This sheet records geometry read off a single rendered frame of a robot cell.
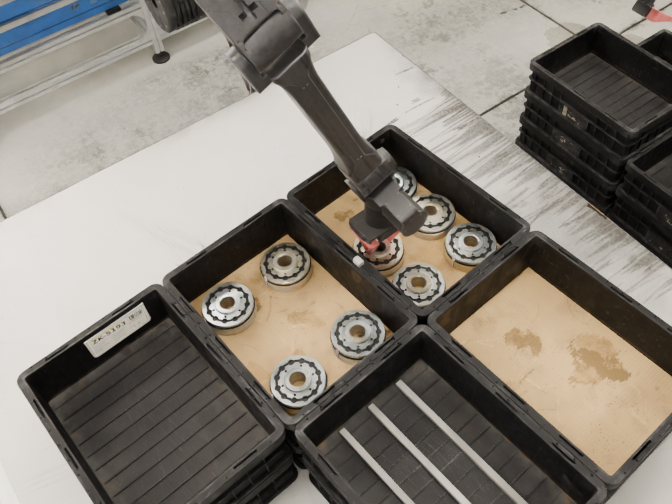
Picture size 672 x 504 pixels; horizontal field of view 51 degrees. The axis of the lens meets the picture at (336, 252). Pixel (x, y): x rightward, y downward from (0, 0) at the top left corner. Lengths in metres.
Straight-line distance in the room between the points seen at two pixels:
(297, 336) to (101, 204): 0.71
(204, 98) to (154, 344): 1.86
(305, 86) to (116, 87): 2.40
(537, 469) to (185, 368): 0.65
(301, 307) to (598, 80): 1.36
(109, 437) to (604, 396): 0.88
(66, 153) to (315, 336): 1.94
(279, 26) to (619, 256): 1.04
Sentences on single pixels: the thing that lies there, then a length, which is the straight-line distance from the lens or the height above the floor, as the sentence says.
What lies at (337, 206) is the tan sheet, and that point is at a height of 0.83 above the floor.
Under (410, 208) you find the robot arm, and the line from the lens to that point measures 1.21.
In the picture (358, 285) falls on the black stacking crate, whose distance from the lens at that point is 1.36.
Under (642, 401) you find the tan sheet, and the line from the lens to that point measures 1.37.
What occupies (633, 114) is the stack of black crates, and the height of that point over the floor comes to 0.49.
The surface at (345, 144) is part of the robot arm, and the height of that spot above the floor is 1.24.
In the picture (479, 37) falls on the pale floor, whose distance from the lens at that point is 3.33.
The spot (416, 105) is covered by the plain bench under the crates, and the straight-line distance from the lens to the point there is 1.95.
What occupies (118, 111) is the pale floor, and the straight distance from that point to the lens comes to 3.20.
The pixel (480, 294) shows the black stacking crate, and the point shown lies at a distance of 1.36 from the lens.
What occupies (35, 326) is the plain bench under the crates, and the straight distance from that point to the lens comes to 1.71.
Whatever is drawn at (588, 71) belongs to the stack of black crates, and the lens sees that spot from 2.44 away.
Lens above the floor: 2.02
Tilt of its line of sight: 54 degrees down
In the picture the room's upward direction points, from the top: 7 degrees counter-clockwise
